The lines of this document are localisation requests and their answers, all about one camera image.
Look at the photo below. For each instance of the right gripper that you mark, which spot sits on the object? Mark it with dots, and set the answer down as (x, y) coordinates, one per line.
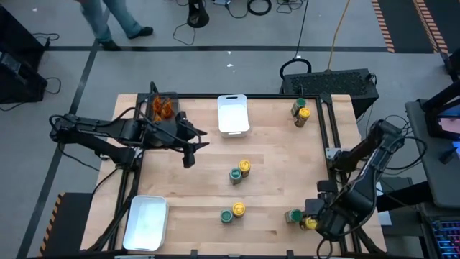
(328, 217)

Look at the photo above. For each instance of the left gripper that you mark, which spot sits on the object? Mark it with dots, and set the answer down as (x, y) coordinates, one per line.
(172, 133)

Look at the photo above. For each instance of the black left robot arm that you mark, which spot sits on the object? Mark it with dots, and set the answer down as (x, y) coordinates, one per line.
(108, 127)

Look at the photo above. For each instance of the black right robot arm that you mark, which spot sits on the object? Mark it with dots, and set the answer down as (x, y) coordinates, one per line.
(363, 196)

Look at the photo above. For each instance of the grey translucent plastic bin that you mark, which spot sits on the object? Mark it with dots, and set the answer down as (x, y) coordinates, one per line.
(175, 102)

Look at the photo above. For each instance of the white plastic bin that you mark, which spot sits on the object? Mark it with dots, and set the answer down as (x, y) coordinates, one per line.
(145, 223)
(233, 115)

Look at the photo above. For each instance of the black round stand base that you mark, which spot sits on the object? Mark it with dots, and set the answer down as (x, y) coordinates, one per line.
(197, 18)

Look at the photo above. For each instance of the silver aluminium extrusion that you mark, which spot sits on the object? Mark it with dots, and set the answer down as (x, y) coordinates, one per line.
(134, 257)

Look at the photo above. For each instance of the grey side table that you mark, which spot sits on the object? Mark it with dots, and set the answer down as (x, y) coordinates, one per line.
(435, 169)

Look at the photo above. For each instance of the backlit keyboard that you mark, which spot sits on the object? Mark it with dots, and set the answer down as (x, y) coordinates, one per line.
(447, 237)

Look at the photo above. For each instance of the black mat orange striped edge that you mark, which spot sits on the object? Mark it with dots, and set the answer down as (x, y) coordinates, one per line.
(404, 25)
(70, 223)

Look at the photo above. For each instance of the person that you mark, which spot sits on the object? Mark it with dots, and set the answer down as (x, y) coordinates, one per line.
(93, 18)

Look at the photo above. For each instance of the black desk monitor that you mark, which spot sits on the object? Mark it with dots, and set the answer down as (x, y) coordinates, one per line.
(436, 104)

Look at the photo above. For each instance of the black equipment case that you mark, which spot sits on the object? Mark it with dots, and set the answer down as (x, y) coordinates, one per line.
(21, 82)

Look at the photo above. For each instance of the black cabinet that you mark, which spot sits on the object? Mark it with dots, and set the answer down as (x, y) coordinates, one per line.
(18, 39)

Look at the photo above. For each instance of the black metal table frame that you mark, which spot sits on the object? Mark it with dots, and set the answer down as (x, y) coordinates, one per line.
(251, 96)

